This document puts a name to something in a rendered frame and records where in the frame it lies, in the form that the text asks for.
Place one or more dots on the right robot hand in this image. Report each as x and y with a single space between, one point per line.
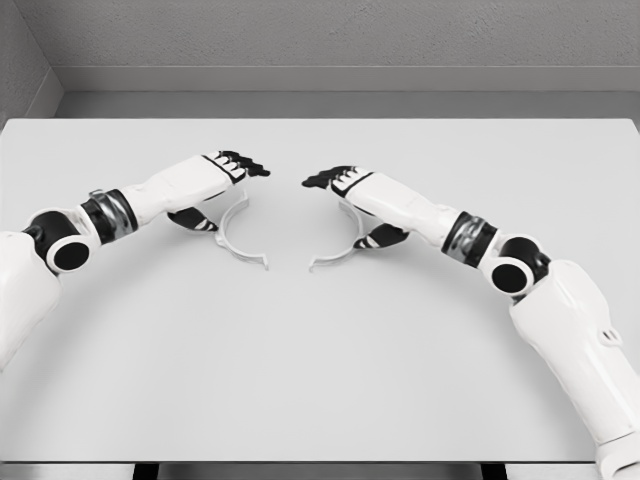
372 192

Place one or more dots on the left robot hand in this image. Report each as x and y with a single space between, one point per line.
200 178

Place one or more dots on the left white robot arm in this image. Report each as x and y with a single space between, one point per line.
60 240

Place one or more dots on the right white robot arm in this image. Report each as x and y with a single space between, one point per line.
540 300

